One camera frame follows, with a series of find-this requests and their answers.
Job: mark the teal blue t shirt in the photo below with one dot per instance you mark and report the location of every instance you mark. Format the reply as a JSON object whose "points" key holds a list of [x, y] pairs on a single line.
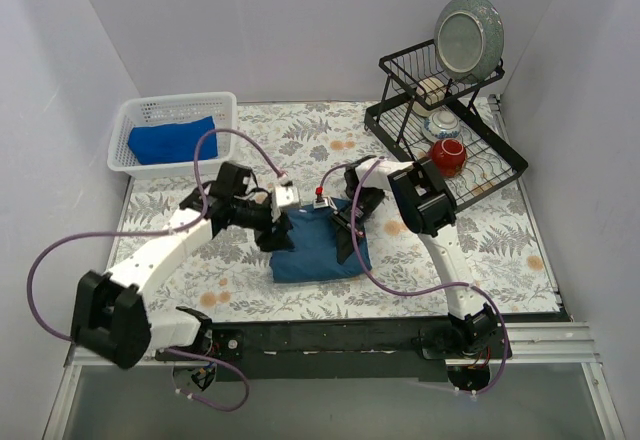
{"points": [[324, 249]]}

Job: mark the blue white porcelain bowl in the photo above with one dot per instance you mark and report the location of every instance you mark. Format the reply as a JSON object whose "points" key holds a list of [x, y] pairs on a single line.
{"points": [[441, 124]]}

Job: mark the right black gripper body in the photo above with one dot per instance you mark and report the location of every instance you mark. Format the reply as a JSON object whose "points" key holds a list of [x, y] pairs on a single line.
{"points": [[343, 218]]}

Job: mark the grey green plate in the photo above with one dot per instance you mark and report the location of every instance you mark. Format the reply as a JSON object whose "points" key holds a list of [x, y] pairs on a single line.
{"points": [[469, 39]]}

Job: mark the bright blue t shirt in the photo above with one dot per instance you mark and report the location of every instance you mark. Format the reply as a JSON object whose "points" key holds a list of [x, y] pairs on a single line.
{"points": [[168, 143]]}

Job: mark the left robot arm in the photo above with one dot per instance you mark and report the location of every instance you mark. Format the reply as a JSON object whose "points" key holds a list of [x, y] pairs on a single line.
{"points": [[111, 315]]}

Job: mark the black wire dish rack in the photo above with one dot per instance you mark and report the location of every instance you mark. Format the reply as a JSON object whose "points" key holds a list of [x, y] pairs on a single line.
{"points": [[491, 162]]}

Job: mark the white plastic basket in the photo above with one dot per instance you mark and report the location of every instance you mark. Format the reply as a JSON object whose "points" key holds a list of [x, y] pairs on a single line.
{"points": [[161, 110]]}

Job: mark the aluminium frame rail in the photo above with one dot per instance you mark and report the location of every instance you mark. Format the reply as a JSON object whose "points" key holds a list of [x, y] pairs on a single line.
{"points": [[552, 342]]}

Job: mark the cream ceramic cup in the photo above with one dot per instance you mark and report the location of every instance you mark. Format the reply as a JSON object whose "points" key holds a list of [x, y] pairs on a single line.
{"points": [[431, 90]]}

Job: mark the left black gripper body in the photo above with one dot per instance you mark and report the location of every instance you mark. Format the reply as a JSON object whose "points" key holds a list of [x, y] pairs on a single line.
{"points": [[275, 227]]}

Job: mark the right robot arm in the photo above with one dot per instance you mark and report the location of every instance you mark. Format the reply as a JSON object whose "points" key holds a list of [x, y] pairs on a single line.
{"points": [[428, 209]]}

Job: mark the red bowl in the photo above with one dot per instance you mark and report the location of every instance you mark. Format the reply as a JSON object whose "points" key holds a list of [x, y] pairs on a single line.
{"points": [[449, 156]]}

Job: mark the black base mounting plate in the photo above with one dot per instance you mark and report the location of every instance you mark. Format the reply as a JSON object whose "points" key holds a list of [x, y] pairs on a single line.
{"points": [[410, 347]]}

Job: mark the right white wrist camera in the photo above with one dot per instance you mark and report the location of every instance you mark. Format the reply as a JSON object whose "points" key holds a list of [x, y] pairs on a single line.
{"points": [[322, 201]]}

